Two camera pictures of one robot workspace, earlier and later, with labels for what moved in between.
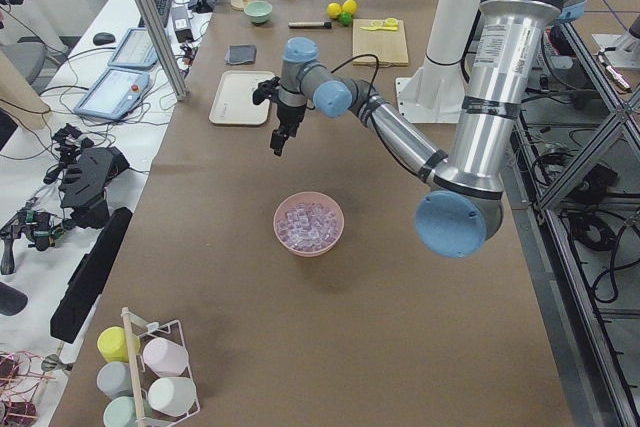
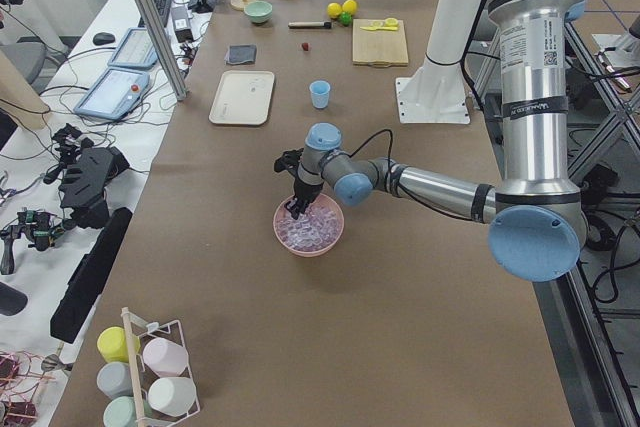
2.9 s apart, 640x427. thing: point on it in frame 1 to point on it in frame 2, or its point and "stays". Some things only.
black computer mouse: x=101 y=38 stays
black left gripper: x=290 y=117 to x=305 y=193
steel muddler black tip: x=310 y=25 stays
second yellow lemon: x=334 y=9 stays
